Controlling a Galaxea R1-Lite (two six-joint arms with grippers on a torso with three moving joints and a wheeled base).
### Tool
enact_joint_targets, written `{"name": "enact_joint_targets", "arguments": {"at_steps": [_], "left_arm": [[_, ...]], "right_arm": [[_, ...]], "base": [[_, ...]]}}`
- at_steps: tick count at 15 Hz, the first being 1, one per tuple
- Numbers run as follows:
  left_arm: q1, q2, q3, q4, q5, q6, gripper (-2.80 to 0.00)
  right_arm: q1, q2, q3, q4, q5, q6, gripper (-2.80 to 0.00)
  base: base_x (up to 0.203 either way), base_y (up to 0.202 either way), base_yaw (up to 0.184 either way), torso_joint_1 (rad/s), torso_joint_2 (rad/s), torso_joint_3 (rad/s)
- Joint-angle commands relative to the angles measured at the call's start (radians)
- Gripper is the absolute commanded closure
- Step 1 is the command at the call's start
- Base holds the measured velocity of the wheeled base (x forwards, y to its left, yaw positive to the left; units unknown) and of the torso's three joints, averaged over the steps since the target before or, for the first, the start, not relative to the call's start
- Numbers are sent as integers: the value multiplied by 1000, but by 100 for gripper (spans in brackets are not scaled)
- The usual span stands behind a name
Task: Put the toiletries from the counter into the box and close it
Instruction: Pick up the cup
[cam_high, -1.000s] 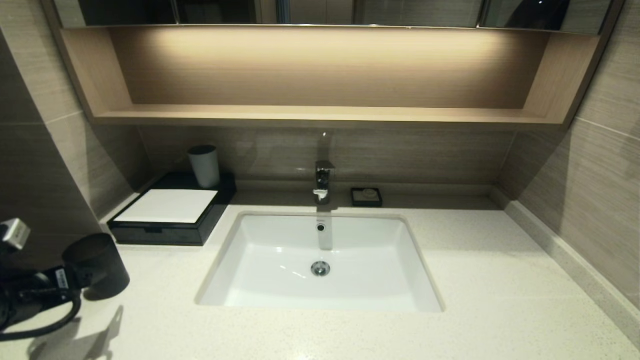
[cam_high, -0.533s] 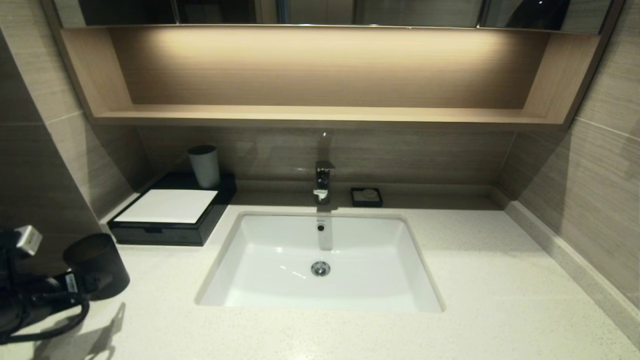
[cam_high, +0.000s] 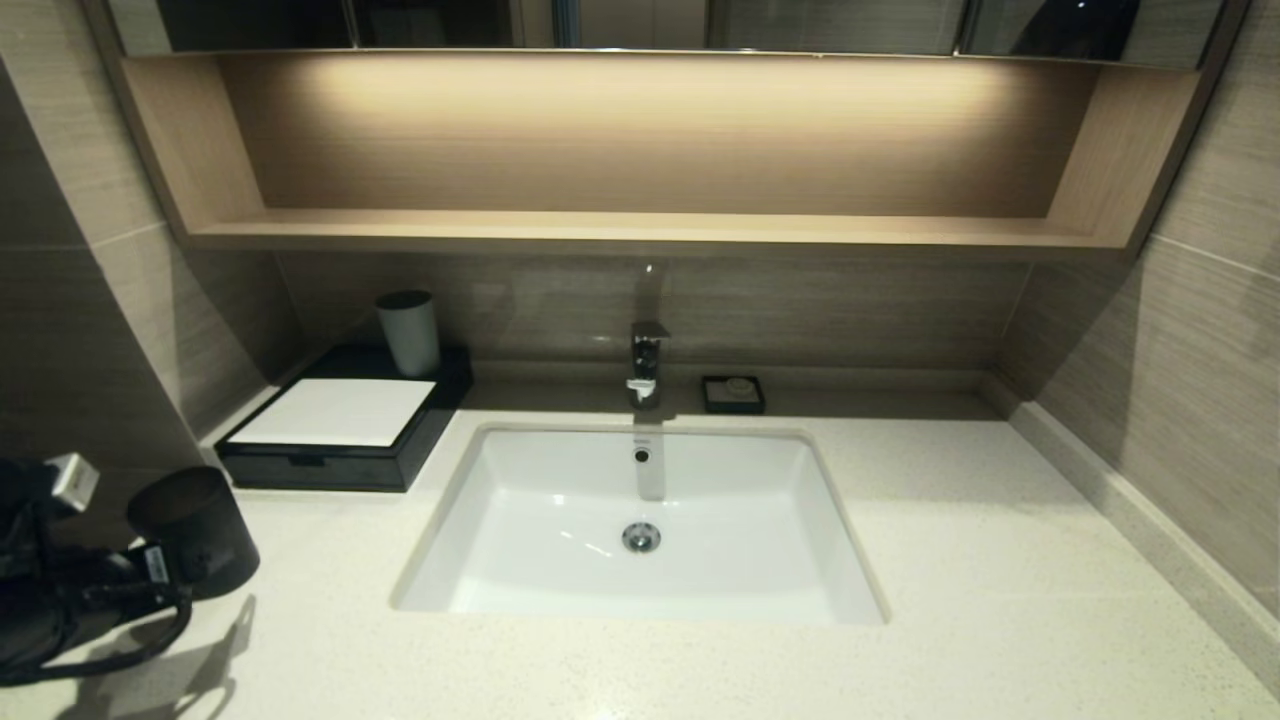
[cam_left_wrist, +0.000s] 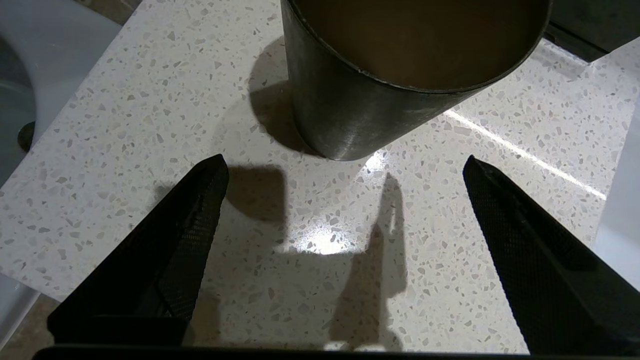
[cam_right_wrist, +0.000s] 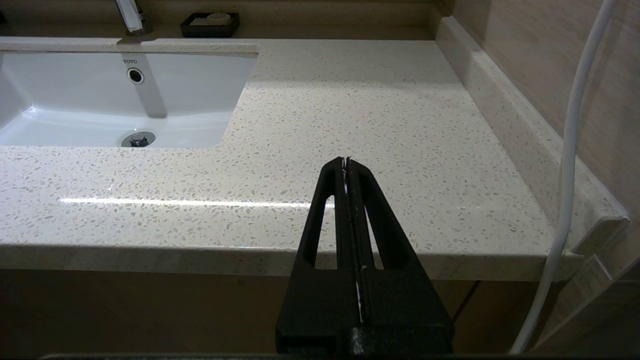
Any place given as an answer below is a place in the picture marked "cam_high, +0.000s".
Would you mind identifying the dark grey tumbler cup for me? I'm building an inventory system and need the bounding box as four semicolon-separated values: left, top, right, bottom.
126;466;261;601

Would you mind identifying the black box drawer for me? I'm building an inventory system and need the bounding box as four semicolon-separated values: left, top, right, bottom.
218;445;406;493

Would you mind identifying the black amenity drawer box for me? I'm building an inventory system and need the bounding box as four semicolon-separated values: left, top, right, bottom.
215;344;476;493

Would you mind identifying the white card panel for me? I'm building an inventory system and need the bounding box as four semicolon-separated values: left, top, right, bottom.
228;377;438;448

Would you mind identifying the pale grey cup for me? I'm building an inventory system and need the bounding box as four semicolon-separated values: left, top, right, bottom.
375;290;442;378

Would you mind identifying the chrome basin faucet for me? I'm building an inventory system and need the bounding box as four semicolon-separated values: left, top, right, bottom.
626;321;672;409

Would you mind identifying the black soap dish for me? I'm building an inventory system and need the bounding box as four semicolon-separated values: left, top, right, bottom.
700;374;766;415

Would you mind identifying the white ceramic sink basin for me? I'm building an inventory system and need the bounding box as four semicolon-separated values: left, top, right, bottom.
390;421;889;626

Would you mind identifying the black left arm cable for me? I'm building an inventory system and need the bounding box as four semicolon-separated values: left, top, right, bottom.
0;590;194;687

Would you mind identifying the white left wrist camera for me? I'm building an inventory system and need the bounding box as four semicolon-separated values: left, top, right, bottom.
45;452;101;514

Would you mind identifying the wooden wall shelf niche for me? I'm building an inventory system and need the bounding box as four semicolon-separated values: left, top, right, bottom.
120;50;1203;261

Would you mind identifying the mirrored wall cabinet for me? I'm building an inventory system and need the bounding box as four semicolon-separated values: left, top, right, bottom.
105;0;1223;69

